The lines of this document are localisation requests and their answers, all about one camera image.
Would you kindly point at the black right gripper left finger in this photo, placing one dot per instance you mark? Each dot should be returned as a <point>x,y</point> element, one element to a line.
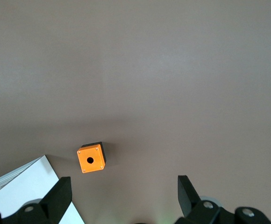
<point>56,198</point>

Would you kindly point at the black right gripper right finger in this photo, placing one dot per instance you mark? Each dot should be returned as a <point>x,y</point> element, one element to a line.
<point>189,203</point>

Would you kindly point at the white drawer cabinet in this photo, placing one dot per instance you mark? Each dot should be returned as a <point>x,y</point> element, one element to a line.
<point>28,184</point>

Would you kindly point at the brown table mat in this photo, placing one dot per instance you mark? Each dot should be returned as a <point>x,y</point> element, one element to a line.
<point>149,70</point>

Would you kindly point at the orange button enclosure box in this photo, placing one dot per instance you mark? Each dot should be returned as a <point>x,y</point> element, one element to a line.
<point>88,161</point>

